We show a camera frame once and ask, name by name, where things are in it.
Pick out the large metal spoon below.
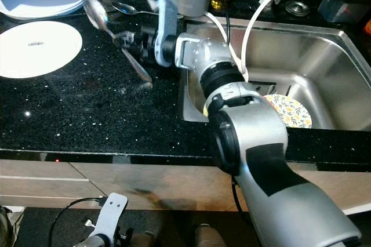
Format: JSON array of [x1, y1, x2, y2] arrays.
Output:
[[82, 0, 153, 87]]

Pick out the steel kitchen sink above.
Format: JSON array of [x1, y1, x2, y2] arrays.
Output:
[[179, 16, 371, 133]]

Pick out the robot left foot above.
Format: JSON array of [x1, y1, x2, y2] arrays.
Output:
[[129, 231, 158, 247]]

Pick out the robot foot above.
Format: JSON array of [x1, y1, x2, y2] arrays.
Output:
[[193, 223, 228, 247], [129, 231, 158, 247]]

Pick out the brown cabinet door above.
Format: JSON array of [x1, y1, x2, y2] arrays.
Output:
[[75, 163, 371, 213]]

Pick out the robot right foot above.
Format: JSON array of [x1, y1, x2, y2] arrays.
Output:
[[193, 223, 228, 247]]

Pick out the black floor mat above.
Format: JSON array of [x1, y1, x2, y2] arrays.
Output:
[[14, 206, 267, 247]]

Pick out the plain white plate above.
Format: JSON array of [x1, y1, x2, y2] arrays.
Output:
[[0, 20, 83, 79]]

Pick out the brown drawer front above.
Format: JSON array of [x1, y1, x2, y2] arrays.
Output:
[[0, 179, 105, 198], [0, 160, 88, 181]]

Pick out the flower patterned plate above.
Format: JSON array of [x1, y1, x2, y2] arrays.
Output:
[[263, 93, 314, 129]]

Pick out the dark sponge holder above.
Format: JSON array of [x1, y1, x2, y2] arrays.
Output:
[[318, 0, 371, 25]]

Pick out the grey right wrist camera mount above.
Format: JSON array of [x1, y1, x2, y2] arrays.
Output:
[[141, 0, 181, 68]]

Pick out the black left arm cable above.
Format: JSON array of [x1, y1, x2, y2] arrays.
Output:
[[48, 196, 108, 247]]

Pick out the short white sink hose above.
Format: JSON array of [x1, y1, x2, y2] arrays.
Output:
[[203, 12, 245, 81]]

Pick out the long curved white hose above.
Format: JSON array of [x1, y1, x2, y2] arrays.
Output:
[[240, 0, 321, 83]]

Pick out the round metal drain ring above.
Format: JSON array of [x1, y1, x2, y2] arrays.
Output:
[[285, 0, 311, 17]]

